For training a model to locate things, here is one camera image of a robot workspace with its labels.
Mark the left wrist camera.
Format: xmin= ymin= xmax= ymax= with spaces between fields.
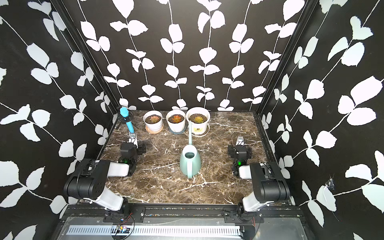
xmin=128 ymin=133 xmax=138 ymax=148

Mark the small circuit board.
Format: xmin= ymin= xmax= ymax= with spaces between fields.
xmin=116 ymin=226 xmax=131 ymax=235

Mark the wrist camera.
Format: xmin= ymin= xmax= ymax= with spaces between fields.
xmin=236 ymin=136 xmax=245 ymax=146
xmin=128 ymin=133 xmax=138 ymax=148

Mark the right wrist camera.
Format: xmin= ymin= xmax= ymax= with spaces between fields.
xmin=236 ymin=136 xmax=245 ymax=146

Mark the white saucer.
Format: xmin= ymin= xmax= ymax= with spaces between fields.
xmin=192 ymin=132 xmax=208 ymax=137

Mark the white fluted pot middle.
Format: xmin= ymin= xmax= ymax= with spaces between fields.
xmin=166 ymin=110 xmax=186 ymax=132

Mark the orange succulent middle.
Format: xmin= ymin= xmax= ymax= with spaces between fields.
xmin=168 ymin=114 xmax=185 ymax=124

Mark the mint green watering can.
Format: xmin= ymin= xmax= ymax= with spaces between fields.
xmin=180 ymin=122 xmax=202 ymax=179

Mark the black mini tripod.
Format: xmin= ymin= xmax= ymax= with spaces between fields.
xmin=118 ymin=112 xmax=135 ymax=130

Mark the peach saucer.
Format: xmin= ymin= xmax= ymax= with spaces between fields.
xmin=146 ymin=125 xmax=164 ymax=135

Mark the blue handheld device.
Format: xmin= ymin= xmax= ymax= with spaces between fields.
xmin=120 ymin=107 xmax=135 ymax=134

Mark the white round pot right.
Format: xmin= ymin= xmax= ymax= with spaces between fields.
xmin=186 ymin=107 xmax=211 ymax=134

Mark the white ribbed pot left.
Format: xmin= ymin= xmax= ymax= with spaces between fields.
xmin=143 ymin=110 xmax=164 ymax=133

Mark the black front rail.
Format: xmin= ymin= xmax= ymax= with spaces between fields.
xmin=65 ymin=203 xmax=304 ymax=225

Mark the pink-green succulent left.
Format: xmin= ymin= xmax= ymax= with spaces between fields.
xmin=145 ymin=115 xmax=162 ymax=124

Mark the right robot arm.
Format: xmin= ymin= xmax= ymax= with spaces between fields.
xmin=228 ymin=145 xmax=291 ymax=213

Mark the yellow-green succulent right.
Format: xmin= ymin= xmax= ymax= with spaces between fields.
xmin=189 ymin=114 xmax=208 ymax=124

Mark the white perforated strip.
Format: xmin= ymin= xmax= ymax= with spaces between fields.
xmin=65 ymin=225 xmax=242 ymax=237

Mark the blue-grey saucer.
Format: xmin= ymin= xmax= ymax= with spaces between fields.
xmin=169 ymin=129 xmax=185 ymax=135

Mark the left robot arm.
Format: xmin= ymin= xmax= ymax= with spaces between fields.
xmin=64 ymin=141 xmax=146 ymax=213

